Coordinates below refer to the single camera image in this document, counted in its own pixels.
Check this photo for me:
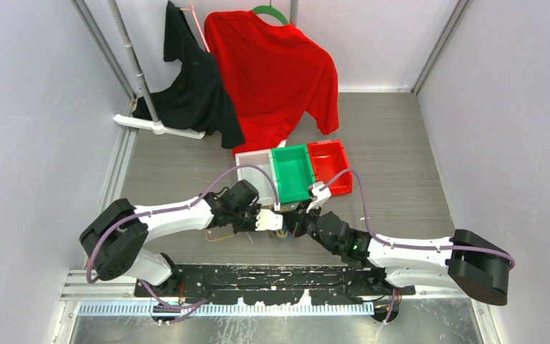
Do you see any white clothes rack stand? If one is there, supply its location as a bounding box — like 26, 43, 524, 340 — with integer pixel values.
107, 0, 206, 140

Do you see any white plastic bin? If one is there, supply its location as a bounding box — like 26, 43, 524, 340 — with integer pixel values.
235, 150, 279, 206

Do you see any pink clothes hanger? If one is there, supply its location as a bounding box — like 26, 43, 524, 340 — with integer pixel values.
180, 0, 211, 53

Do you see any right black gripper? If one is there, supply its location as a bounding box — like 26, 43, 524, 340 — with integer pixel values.
282, 198, 340, 255

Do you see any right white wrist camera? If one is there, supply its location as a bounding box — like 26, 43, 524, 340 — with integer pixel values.
307, 181, 332, 211

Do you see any green clothes hanger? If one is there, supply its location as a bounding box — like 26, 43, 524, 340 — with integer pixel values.
251, 4, 290, 25

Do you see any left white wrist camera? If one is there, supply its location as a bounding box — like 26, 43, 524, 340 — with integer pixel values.
255, 209, 284, 231

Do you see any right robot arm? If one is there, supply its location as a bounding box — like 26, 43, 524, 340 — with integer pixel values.
283, 209, 515, 306

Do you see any green plastic bin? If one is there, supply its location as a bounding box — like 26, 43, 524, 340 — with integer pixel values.
271, 145, 316, 204

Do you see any black t-shirt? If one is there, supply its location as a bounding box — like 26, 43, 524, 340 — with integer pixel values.
150, 1, 246, 149

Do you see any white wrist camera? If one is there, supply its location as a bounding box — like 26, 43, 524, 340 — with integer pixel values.
307, 181, 332, 211
255, 209, 284, 231

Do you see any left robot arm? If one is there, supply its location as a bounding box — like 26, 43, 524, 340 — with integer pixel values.
79, 180, 261, 296

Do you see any aluminium frame rail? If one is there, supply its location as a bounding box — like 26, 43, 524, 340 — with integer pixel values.
59, 267, 492, 302

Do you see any red plastic bin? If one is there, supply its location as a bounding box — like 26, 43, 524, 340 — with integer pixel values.
307, 140, 353, 196

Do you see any red t-shirt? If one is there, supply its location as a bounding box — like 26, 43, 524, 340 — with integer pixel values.
204, 11, 339, 154

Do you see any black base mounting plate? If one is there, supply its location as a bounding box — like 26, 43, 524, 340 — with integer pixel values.
134, 264, 417, 307

